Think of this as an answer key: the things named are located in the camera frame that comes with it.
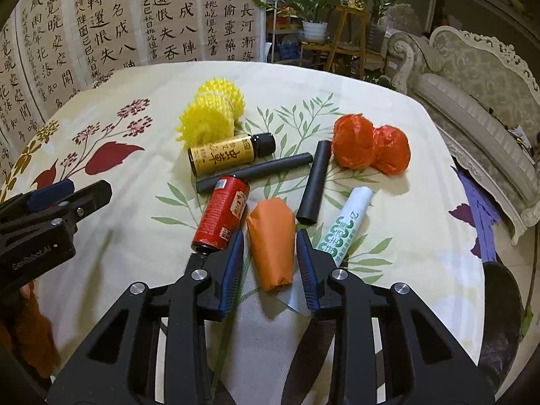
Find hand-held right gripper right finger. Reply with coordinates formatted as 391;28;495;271
295;228;496;405

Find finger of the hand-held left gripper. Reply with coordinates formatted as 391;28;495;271
0;179;76;220
0;180;113;241

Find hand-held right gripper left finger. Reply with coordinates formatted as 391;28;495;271
46;228;246;405

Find orange paper wrapper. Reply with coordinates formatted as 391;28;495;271
247;199;296;293

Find red label small bottle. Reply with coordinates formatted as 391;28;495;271
192;176;249;254

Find white green printed tube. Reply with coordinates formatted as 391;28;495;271
323;188;374;267

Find wide black tube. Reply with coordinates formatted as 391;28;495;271
296;140;332;225

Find thin black tube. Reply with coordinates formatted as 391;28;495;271
196;152;314;195

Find yellow label small bottle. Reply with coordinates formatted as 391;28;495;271
188;133;276;177

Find yellow foam fruit net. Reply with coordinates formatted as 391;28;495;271
177;78;246;149

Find red plastic bag ball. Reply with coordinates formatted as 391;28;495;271
332;114;378;168
371;124;411;176

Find black trash bin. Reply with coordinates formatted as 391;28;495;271
477;262;524;397

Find floral tablecloth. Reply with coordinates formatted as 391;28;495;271
0;61;494;405

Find calligraphy paper scroll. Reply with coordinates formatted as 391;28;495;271
137;0;200;68
15;0;83;123
0;21;47;186
197;0;267;63
74;0;142;83

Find purple cloth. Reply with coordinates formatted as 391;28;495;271
453;164;503;266

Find low leafy green plant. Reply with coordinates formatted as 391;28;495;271
363;72;397;90

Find ornate cream sofa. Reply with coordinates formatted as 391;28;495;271
386;25;540;245

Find white metal shelf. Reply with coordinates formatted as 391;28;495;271
266;4;304;66

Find green plant in white pot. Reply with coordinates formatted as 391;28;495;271
253;0;338;43

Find pile of papers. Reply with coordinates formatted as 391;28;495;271
506;127;532;148

